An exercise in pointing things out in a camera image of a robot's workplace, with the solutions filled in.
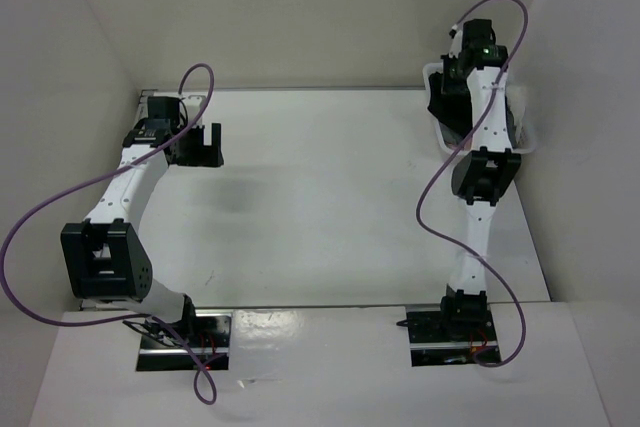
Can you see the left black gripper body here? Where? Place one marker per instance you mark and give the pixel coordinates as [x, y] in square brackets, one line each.
[178, 128]

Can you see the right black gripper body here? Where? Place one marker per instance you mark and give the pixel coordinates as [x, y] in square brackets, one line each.
[453, 79]

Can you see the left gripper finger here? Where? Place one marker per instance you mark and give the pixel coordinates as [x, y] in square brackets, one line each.
[190, 146]
[213, 155]

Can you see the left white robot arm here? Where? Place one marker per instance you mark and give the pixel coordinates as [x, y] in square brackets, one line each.
[105, 259]

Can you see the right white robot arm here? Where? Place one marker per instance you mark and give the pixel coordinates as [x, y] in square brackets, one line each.
[483, 175]

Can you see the white cloth in basket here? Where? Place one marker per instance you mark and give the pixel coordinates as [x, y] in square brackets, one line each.
[517, 98]

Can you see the black skirt in basket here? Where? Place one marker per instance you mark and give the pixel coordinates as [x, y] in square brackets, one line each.
[450, 103]

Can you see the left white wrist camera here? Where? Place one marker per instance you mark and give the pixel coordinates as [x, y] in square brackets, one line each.
[193, 101]

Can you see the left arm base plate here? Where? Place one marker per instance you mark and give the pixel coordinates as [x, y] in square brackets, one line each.
[209, 339]

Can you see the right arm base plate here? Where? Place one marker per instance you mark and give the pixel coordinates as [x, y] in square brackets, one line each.
[431, 344]

